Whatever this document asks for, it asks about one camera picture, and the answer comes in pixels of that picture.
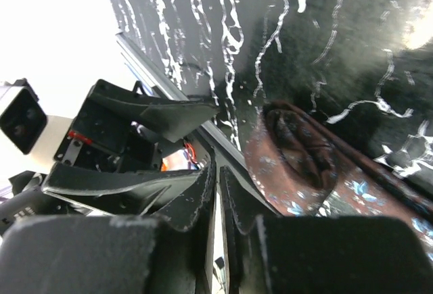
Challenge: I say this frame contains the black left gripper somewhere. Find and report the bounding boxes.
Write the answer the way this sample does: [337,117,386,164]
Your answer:
[42,79,217,216]

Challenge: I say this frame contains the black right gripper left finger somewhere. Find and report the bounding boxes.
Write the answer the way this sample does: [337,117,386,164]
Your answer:
[1,162,217,293]

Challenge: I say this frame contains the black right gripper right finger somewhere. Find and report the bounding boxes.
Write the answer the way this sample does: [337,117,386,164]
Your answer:
[220,167,432,293]

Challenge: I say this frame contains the brown tie with blue flowers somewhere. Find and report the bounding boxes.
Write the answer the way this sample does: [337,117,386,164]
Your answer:
[244,101,432,256]

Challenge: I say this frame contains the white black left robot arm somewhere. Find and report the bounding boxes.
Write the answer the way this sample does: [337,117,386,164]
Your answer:
[1,79,217,230]

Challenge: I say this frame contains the black marbled table mat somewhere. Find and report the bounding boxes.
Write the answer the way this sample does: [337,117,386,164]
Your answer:
[110,0,432,191]

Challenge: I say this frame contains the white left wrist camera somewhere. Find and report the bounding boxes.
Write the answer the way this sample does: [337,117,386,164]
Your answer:
[1,78,72,173]

